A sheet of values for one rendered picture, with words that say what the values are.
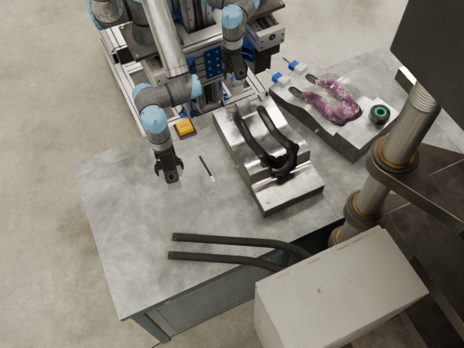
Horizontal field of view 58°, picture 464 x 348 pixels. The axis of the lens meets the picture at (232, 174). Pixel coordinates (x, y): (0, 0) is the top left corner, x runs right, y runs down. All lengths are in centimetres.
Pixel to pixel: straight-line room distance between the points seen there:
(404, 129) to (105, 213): 122
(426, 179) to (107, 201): 122
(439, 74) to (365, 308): 45
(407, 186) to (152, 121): 73
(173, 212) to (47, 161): 149
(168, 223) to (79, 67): 204
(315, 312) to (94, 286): 182
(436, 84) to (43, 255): 236
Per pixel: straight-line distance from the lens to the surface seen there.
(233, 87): 178
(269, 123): 176
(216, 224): 162
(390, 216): 115
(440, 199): 92
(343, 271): 87
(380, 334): 158
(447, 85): 65
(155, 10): 137
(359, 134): 174
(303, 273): 86
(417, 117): 80
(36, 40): 380
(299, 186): 163
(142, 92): 137
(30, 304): 262
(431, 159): 96
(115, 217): 171
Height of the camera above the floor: 229
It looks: 60 degrees down
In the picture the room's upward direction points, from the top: 4 degrees counter-clockwise
